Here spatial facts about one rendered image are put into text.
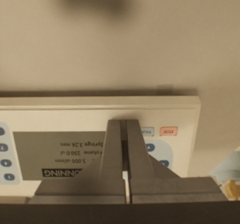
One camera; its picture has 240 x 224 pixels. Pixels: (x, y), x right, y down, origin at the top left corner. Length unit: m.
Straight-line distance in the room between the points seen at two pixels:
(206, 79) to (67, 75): 0.13
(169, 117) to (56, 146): 0.11
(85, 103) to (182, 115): 0.09
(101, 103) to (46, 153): 0.07
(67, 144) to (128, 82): 0.08
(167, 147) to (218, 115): 0.09
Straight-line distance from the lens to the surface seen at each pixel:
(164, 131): 0.17
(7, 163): 0.21
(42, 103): 0.17
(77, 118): 0.16
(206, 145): 0.32
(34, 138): 0.18
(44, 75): 0.17
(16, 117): 0.18
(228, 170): 0.74
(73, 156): 0.18
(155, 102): 0.16
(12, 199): 0.25
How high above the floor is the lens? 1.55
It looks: 37 degrees down
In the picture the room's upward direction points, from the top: 179 degrees clockwise
